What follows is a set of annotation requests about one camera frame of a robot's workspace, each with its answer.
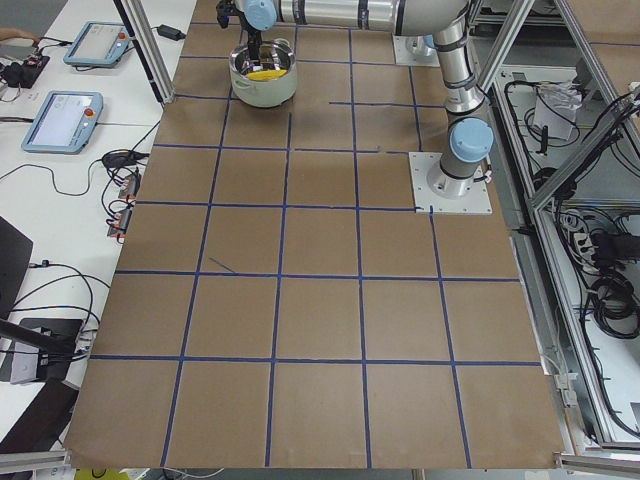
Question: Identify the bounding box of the black monitor stand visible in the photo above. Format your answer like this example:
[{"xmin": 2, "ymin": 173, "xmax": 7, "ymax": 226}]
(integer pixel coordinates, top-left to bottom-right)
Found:
[{"xmin": 1, "ymin": 219, "xmax": 84, "ymax": 384}]

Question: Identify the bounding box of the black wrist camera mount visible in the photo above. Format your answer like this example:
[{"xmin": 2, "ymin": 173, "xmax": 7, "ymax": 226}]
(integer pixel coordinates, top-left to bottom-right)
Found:
[{"xmin": 216, "ymin": 0, "xmax": 242, "ymax": 29}]

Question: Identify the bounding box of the aluminium frame post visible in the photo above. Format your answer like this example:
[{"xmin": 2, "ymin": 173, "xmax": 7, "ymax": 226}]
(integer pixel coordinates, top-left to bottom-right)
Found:
[{"xmin": 113, "ymin": 0, "xmax": 175, "ymax": 105}]

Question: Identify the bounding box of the yellow corn cob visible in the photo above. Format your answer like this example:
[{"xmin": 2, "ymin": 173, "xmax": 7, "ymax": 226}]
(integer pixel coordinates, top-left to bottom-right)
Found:
[{"xmin": 246, "ymin": 69, "xmax": 288, "ymax": 82}]

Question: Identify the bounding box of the teach pendant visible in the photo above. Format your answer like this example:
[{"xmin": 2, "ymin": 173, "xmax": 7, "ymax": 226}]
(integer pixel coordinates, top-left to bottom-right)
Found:
[
  {"xmin": 63, "ymin": 21, "xmax": 130, "ymax": 68},
  {"xmin": 21, "ymin": 91, "xmax": 104, "ymax": 154}
]

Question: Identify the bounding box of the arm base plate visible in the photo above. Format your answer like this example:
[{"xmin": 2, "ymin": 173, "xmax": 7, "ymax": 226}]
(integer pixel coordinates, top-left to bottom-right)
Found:
[
  {"xmin": 393, "ymin": 35, "xmax": 440, "ymax": 68},
  {"xmin": 408, "ymin": 152, "xmax": 493, "ymax": 215}
]

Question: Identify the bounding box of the brown paper table cover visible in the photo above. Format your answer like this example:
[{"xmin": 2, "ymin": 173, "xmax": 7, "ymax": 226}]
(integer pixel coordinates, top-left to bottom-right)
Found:
[{"xmin": 65, "ymin": 1, "xmax": 563, "ymax": 469}]

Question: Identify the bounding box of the black power adapter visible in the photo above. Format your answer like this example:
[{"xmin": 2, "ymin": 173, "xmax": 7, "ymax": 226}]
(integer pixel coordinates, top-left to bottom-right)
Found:
[{"xmin": 157, "ymin": 24, "xmax": 186, "ymax": 41}]

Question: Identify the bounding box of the pale green steel pot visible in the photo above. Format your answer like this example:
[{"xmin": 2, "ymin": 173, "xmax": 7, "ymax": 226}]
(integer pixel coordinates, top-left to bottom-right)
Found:
[{"xmin": 229, "ymin": 38, "xmax": 298, "ymax": 108}]

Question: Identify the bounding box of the coiled black cable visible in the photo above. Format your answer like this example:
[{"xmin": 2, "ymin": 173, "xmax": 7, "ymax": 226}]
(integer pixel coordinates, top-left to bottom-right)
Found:
[{"xmin": 584, "ymin": 277, "xmax": 640, "ymax": 341}]

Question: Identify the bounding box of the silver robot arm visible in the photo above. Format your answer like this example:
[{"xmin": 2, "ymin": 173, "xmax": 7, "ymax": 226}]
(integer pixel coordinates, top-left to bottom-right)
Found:
[{"xmin": 216, "ymin": 0, "xmax": 494, "ymax": 199}]

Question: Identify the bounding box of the near teach pendant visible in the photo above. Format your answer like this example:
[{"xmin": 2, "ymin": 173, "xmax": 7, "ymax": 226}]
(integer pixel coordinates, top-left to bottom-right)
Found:
[{"xmin": 21, "ymin": 91, "xmax": 104, "ymax": 154}]

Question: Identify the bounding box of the far teach pendant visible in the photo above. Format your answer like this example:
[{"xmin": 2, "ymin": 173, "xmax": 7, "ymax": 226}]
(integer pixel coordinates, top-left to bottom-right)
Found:
[{"xmin": 63, "ymin": 21, "xmax": 130, "ymax": 68}]

